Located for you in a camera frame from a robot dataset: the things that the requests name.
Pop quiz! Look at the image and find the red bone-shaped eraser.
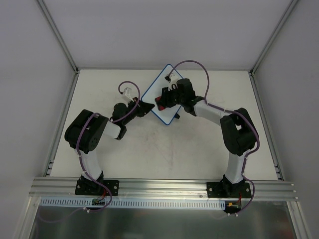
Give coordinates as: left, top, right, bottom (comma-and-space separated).
155, 97, 165, 111

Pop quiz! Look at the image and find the blue-framed whiteboard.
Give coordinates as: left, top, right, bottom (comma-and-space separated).
141, 64, 181, 125

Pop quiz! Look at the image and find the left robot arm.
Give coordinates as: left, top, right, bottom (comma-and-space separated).
64, 98, 155, 196

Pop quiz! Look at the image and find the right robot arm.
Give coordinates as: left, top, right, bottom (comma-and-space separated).
155, 76, 259, 197

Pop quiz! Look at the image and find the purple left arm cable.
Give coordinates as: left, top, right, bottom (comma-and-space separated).
74, 82, 142, 185

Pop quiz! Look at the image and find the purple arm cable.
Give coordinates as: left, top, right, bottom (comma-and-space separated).
166, 59, 260, 180
74, 82, 142, 185

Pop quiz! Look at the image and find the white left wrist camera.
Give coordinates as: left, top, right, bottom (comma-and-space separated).
122, 87, 134, 103

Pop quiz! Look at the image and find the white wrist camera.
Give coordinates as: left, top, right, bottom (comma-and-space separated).
122, 87, 134, 103
165, 73, 180, 91

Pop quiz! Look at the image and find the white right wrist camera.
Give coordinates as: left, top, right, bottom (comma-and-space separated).
165, 73, 180, 91

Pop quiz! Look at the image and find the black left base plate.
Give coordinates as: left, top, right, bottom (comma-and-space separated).
74, 178, 120, 196

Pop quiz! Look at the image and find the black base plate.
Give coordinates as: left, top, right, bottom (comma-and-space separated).
74, 178, 120, 196
206, 182, 252, 199

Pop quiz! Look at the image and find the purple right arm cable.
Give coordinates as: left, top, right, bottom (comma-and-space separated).
166, 59, 260, 180

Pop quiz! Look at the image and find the white slotted cable duct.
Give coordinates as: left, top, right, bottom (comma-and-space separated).
39, 197, 226, 210

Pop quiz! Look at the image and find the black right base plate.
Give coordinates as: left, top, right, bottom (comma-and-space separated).
206, 182, 252, 199

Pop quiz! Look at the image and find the aluminium mounting rail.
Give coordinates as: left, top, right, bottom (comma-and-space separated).
29, 177, 300, 201

